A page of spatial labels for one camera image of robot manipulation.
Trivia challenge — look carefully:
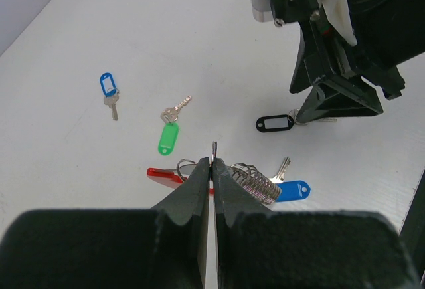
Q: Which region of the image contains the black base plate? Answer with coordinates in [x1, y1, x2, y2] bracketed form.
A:
[400, 173, 425, 278]

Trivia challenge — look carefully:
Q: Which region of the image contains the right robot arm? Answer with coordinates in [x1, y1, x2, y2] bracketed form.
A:
[270, 0, 424, 124]

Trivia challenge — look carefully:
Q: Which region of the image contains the key with blue oval tag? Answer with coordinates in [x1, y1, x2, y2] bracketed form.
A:
[269, 157, 311, 203]

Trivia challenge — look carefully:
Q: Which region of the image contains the key with black tag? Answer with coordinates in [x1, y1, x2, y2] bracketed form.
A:
[255, 108, 337, 133]

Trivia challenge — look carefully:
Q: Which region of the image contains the key with blue rectangular tag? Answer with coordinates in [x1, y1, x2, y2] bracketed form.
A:
[99, 72, 120, 121]

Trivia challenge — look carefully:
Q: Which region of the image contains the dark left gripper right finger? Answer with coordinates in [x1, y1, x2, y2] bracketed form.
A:
[212, 159, 418, 288]

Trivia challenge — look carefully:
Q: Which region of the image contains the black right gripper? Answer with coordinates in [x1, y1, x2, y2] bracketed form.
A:
[271, 0, 404, 124]

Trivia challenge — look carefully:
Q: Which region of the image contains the red handled metal key organizer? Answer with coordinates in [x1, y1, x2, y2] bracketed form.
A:
[147, 142, 282, 215]

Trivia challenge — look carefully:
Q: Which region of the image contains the key with green tag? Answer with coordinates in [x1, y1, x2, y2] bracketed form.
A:
[158, 96, 192, 156]

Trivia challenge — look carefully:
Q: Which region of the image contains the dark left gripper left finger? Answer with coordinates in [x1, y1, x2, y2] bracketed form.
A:
[1, 158, 210, 288]

